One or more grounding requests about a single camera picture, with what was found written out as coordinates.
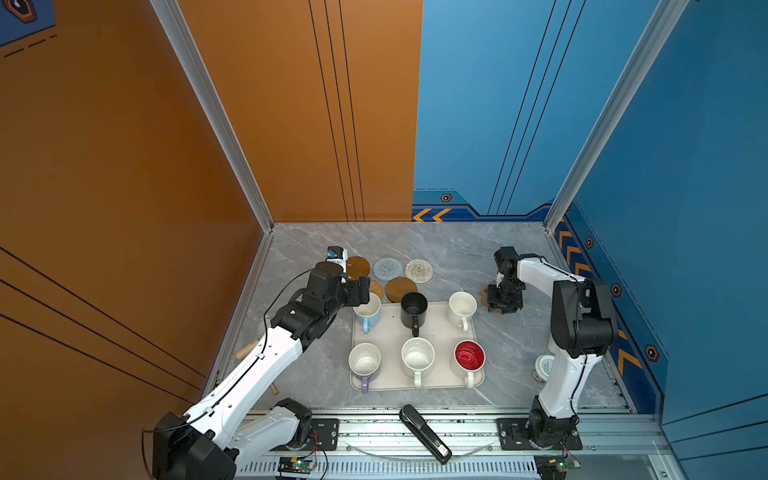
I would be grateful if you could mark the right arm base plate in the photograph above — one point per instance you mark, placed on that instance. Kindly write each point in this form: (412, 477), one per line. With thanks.
(513, 435)

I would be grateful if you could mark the red inside white mug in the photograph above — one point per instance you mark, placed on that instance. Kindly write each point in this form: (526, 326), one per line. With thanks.
(467, 362)

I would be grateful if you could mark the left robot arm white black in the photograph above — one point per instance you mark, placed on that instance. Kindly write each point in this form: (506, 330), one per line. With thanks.
(209, 440)

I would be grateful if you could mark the black stapler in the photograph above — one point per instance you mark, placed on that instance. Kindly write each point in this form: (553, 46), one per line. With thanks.
(420, 428)

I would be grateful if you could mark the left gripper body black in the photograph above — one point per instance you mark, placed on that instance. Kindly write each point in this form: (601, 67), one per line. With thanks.
(348, 296)

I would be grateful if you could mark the light blue mug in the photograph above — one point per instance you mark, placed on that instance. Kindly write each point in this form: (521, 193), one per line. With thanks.
(369, 314)

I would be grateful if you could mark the blue grey woven coaster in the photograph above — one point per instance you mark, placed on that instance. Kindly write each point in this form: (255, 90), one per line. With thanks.
(387, 269)

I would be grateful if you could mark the white mug purple handle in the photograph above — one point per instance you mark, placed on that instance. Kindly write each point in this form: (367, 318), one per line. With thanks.
(364, 362)

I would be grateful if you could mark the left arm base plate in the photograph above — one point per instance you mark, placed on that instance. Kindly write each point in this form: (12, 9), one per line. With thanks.
(323, 432)

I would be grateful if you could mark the beige serving tray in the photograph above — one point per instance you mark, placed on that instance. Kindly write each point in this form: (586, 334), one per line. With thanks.
(390, 358)

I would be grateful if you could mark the glossy dark brown coaster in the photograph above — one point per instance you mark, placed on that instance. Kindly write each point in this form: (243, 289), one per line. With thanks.
(357, 267)

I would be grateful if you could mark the right circuit board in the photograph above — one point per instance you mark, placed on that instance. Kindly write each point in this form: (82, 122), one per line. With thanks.
(552, 468)

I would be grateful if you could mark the white mug top right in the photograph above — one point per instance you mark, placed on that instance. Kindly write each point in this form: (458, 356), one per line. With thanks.
(462, 307)

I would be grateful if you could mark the left green circuit board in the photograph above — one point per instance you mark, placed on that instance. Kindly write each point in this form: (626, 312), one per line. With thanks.
(296, 467)

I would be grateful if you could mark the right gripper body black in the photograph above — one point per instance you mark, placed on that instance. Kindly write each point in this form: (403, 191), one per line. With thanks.
(506, 296)

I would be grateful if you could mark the black mug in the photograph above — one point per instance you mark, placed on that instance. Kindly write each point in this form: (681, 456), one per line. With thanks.
(414, 307)

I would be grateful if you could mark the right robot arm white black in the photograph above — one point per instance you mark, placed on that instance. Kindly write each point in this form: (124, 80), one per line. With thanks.
(582, 326)

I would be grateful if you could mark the white multicolour woven coaster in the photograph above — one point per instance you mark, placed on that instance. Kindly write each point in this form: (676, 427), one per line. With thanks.
(419, 271)

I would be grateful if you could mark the cork paw print coaster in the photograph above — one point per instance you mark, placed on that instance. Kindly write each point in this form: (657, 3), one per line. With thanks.
(483, 294)

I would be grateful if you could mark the white mug centre front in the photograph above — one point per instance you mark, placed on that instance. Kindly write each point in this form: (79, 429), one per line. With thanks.
(417, 360)

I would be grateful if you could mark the wooden mallet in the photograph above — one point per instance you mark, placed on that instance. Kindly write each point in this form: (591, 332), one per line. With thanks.
(244, 352)

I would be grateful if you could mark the round wooden coaster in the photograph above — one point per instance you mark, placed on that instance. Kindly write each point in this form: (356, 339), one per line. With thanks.
(398, 287)

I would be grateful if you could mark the rattan woven coaster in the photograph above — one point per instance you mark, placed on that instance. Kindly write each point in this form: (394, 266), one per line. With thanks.
(377, 289)

